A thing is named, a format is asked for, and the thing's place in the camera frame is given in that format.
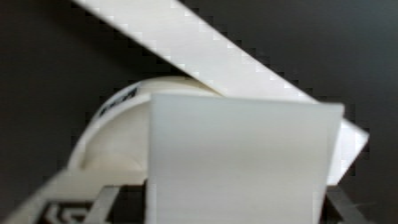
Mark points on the white right rail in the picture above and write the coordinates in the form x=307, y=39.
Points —
x=174, y=34

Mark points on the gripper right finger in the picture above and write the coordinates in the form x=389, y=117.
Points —
x=339, y=212

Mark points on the white stool leg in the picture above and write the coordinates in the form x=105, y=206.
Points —
x=240, y=155
x=60, y=202

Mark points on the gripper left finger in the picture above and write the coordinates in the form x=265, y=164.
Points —
x=119, y=205

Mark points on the white round stool seat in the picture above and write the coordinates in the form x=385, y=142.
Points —
x=110, y=149

